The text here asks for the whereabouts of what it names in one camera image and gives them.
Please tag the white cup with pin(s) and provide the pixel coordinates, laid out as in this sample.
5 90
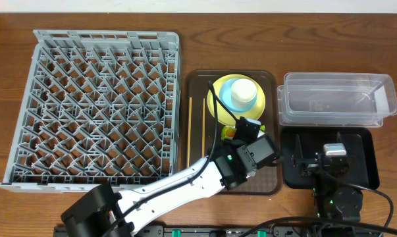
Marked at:
243 93

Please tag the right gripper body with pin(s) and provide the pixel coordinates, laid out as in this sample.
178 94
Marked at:
311 167

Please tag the white bowl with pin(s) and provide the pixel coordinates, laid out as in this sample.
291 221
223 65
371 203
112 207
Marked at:
251 174

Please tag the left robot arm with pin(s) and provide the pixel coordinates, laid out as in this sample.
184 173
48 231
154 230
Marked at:
103 212

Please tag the brown serving tray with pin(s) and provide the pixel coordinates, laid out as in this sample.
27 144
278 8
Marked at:
267 180

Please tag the green orange snack wrapper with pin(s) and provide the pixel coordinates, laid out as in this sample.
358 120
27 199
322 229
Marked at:
228 132

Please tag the light blue small plate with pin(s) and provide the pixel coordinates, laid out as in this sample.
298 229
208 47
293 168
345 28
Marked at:
225 96

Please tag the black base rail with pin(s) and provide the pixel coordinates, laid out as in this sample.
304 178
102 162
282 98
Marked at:
274 231

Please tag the grey plastic dish rack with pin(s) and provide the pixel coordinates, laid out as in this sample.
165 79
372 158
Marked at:
99 107

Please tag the black waste tray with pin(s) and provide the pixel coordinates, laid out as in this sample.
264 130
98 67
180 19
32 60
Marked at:
363 171

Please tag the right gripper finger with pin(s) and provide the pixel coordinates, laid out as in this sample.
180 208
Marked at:
298 148
342 140

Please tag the clear plastic bin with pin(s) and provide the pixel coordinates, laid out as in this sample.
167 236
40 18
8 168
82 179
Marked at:
336 99

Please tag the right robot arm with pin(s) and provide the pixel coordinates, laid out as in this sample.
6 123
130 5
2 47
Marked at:
333 199

